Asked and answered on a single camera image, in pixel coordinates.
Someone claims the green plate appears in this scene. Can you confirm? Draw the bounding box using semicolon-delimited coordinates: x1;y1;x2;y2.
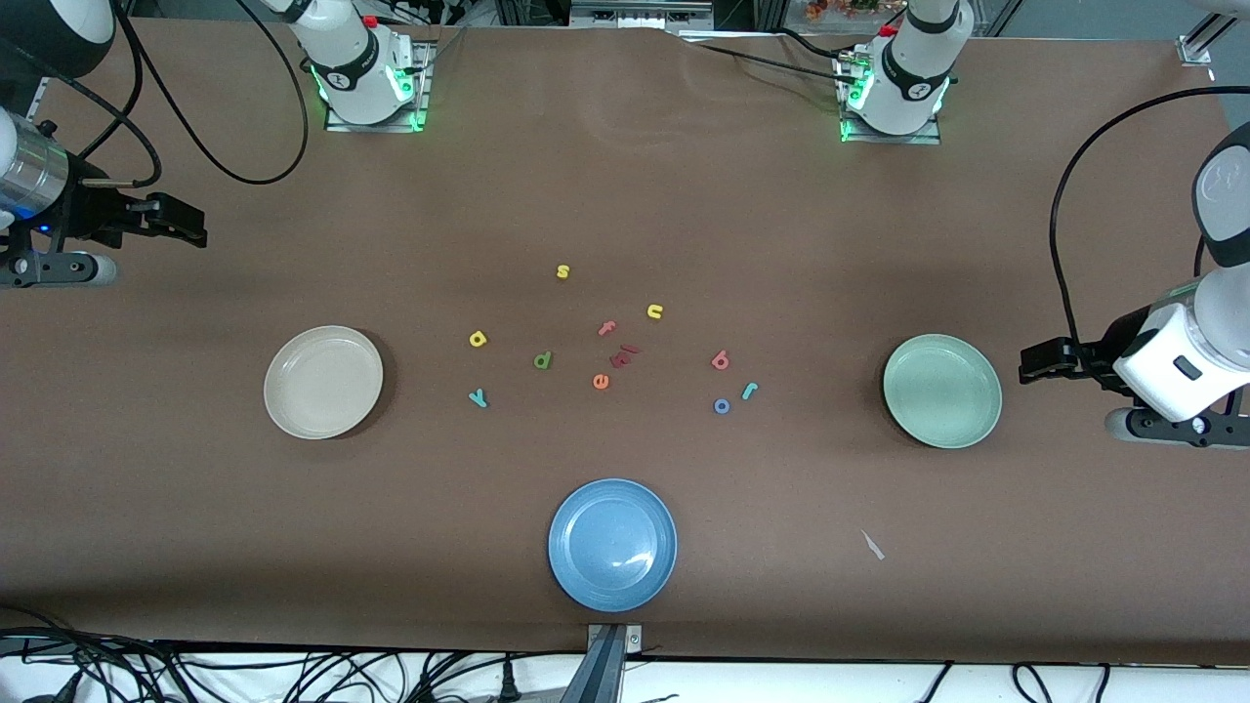
882;334;1004;450

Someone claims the beige plate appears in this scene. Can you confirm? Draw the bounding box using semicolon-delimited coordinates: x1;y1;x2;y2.
263;325;385;441

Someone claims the brown paper table cover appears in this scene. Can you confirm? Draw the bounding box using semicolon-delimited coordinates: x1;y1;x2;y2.
0;18;1250;667

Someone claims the blue plate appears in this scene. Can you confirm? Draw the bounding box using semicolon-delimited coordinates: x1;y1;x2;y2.
547;477;679;614

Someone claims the grey metal box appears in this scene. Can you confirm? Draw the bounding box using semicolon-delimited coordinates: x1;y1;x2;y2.
569;0;716;28

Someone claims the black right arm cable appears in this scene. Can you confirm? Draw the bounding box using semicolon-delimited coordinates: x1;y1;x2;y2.
39;0;311;189

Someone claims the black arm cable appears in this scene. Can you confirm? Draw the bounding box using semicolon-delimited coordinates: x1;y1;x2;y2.
1049;84;1250;392
39;0;311;189

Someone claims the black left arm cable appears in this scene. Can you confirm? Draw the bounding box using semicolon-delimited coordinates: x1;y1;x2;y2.
1049;84;1250;392

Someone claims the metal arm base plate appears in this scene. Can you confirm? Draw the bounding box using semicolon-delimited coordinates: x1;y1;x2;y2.
838;49;943;146
324;39;432;134

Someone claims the black cable on table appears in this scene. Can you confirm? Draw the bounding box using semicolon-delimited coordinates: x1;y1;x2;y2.
684;27;853;85

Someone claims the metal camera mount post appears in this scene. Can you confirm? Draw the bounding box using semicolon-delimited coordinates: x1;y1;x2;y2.
562;623;645;703

